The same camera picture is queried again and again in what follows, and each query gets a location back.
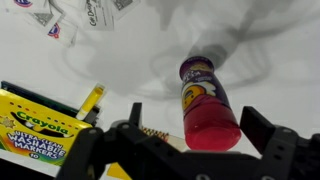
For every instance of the yellow sticky note pad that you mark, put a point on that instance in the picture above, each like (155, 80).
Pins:
(117, 172)

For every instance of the yellow Crayola marker box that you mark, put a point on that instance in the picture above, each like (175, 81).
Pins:
(36, 130)

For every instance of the yellow marker pen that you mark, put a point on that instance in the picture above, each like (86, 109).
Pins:
(90, 101)

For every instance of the notepad with coloured page flags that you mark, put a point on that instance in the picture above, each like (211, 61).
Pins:
(160, 134)

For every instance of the white sugar packet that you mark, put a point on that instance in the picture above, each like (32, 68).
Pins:
(97, 15)
(57, 31)
(24, 4)
(41, 18)

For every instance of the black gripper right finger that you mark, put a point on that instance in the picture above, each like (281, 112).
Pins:
(256, 128)

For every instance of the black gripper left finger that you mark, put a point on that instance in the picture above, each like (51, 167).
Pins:
(136, 115)

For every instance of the purple bottle with red cap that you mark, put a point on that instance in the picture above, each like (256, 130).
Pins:
(206, 113)

